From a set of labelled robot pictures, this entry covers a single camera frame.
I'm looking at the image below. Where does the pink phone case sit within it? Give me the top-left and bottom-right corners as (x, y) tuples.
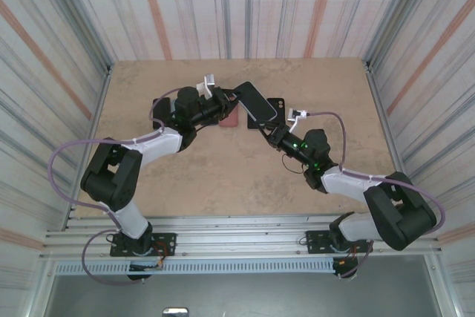
(217, 103), (240, 129)

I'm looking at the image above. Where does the black phone case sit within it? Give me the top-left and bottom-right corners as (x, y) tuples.
(246, 97), (287, 131)

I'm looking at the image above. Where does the black screen smartphone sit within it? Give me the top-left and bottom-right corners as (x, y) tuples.
(237, 81), (278, 124)

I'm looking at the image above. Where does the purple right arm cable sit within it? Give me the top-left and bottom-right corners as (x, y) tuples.
(306, 110), (446, 280)

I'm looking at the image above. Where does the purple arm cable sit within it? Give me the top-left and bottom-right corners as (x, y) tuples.
(306, 110), (446, 280)
(49, 88), (183, 287)

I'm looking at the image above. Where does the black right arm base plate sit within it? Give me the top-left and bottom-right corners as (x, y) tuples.
(304, 229), (373, 255)

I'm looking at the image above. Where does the aluminium rail frame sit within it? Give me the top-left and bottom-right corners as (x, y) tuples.
(39, 214), (445, 263)

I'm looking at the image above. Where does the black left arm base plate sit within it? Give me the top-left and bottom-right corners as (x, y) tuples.
(109, 232), (177, 258)

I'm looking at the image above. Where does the grey slotted cable duct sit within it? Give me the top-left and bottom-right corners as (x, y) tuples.
(54, 259), (335, 275)

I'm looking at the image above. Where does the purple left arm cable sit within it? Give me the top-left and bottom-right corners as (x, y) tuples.
(49, 88), (183, 287)

